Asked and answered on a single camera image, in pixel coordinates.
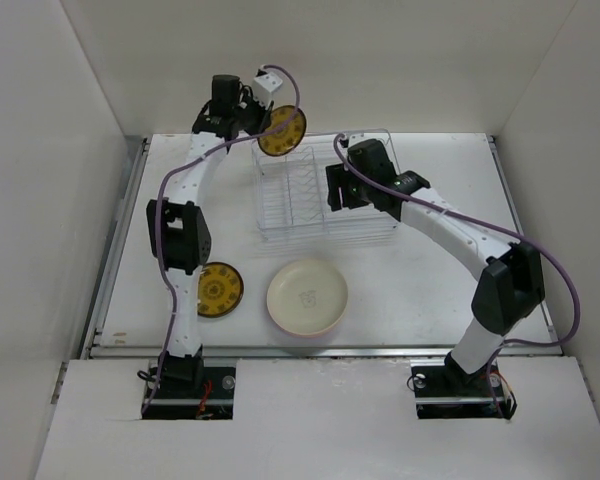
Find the beige plastic plate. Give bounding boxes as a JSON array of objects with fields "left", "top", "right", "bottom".
[{"left": 266, "top": 259, "right": 349, "bottom": 324}]

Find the pink plastic plate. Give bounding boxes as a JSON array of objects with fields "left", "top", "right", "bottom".
[{"left": 275, "top": 321, "right": 339, "bottom": 338}]

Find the yellow black patterned plate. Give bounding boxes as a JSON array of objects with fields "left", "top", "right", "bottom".
[{"left": 197, "top": 262, "right": 244, "bottom": 319}]

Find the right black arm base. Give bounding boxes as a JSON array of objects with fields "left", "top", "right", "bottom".
[{"left": 407, "top": 364, "right": 518, "bottom": 420}]

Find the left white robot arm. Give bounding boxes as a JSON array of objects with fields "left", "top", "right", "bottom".
[{"left": 146, "top": 69, "right": 283, "bottom": 397}]

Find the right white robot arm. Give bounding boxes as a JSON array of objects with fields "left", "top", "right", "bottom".
[{"left": 326, "top": 134, "right": 545, "bottom": 394}]

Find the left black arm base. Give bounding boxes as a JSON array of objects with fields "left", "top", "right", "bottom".
[{"left": 141, "top": 366, "right": 236, "bottom": 421}]

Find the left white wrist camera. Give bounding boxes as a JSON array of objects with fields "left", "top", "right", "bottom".
[{"left": 251, "top": 69, "right": 284, "bottom": 108}]

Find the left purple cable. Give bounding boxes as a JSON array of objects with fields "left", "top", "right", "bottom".
[{"left": 138, "top": 63, "right": 304, "bottom": 416}]

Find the purple cable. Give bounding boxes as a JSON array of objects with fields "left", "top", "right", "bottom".
[
  {"left": 138, "top": 63, "right": 304, "bottom": 416},
  {"left": 332, "top": 132, "right": 582, "bottom": 419}
]

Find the white wire dish rack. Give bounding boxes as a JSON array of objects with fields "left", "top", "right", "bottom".
[{"left": 251, "top": 132, "right": 397, "bottom": 243}]

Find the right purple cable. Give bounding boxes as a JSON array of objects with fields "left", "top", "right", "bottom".
[{"left": 332, "top": 132, "right": 582, "bottom": 419}]

